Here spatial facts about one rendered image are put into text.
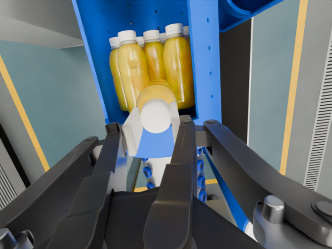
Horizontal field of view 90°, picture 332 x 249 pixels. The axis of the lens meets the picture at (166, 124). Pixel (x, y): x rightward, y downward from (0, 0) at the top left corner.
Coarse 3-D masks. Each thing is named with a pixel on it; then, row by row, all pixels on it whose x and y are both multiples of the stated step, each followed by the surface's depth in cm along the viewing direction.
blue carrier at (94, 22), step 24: (72, 0) 32; (96, 0) 40; (120, 0) 44; (144, 0) 46; (168, 0) 45; (192, 0) 25; (216, 0) 29; (96, 24) 40; (120, 24) 45; (144, 24) 48; (168, 24) 47; (192, 24) 25; (216, 24) 30; (96, 48) 39; (192, 48) 27; (216, 48) 31; (96, 72) 37; (216, 72) 32; (216, 96) 33; (120, 120) 48; (192, 120) 30; (144, 144) 31; (168, 144) 30
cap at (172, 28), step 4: (172, 24) 34; (176, 24) 34; (180, 24) 35; (168, 28) 35; (172, 28) 35; (176, 28) 35; (180, 28) 35; (168, 32) 35; (172, 32) 35; (176, 32) 35; (180, 32) 35
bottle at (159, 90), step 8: (160, 80) 33; (144, 88) 25; (152, 88) 23; (160, 88) 23; (168, 88) 25; (144, 96) 23; (152, 96) 22; (160, 96) 22; (168, 96) 23; (136, 104) 24; (144, 104) 22; (168, 104) 22; (176, 104) 24
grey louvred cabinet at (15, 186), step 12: (0, 132) 157; (0, 144) 152; (0, 156) 151; (12, 156) 166; (0, 168) 149; (12, 168) 160; (0, 180) 148; (12, 180) 159; (24, 180) 175; (0, 192) 147; (12, 192) 157; (0, 204) 146
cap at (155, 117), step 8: (152, 104) 19; (160, 104) 19; (144, 112) 20; (152, 112) 20; (160, 112) 20; (168, 112) 20; (144, 120) 20; (152, 120) 20; (160, 120) 20; (168, 120) 20; (152, 128) 20; (160, 128) 20
